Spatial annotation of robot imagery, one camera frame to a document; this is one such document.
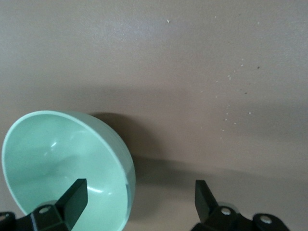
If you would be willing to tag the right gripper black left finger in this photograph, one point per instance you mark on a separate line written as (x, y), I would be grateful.
(72, 202)

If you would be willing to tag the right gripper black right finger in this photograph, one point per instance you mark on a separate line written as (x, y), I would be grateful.
(207, 204)

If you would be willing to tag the green bowl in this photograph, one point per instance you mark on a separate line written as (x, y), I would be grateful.
(48, 154)

